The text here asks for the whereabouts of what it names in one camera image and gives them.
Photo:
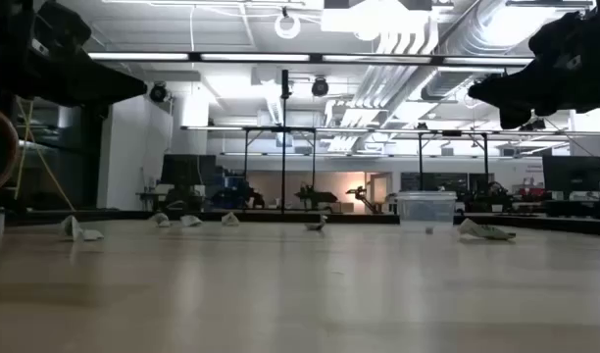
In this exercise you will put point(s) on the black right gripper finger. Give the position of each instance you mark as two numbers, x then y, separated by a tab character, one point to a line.
514	118
511	90

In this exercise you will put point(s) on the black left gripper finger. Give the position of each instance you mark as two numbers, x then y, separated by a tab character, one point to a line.
116	85

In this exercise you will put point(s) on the black background robot arm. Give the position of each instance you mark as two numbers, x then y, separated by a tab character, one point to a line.
491	196
361	193
319	197

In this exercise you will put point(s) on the clear plastic bin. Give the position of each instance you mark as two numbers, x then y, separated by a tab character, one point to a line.
427	208

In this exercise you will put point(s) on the black track lamp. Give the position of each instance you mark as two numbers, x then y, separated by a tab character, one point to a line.
536	125

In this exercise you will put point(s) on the white LED light strip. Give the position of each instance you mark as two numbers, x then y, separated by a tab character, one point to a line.
256	57
138	56
378	59
486	61

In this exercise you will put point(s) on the round black ceiling lamp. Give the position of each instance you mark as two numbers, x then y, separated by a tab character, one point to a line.
319	87
159	93

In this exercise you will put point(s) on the red equipment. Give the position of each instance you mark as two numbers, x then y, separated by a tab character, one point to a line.
531	193

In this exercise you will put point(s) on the black computer monitor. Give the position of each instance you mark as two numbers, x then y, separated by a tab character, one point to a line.
572	171
182	169

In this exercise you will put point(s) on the dark desk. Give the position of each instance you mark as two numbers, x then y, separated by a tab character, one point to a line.
148	195

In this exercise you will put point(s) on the bright ceiling light panel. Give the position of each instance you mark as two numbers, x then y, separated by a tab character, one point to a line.
373	19

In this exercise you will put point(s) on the blue storage bins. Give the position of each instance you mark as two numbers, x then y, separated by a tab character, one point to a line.
231	188

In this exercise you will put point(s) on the black vertical pole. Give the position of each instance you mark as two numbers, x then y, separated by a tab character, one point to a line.
283	147

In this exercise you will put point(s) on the black table border strip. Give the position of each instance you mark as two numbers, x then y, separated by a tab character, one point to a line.
359	218

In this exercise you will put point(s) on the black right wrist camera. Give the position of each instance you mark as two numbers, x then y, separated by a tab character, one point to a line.
557	36

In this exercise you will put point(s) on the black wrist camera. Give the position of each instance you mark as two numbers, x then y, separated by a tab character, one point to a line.
557	36
64	27

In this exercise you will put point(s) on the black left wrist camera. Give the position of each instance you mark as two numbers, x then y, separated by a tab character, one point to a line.
64	27

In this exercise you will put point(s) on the large silver ventilation duct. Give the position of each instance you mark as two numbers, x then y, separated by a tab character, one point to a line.
481	29

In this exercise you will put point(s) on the black overhead frame bar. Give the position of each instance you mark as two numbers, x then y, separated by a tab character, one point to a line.
194	57

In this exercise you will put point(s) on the black metal rig frame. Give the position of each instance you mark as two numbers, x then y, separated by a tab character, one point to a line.
246	171
420	166

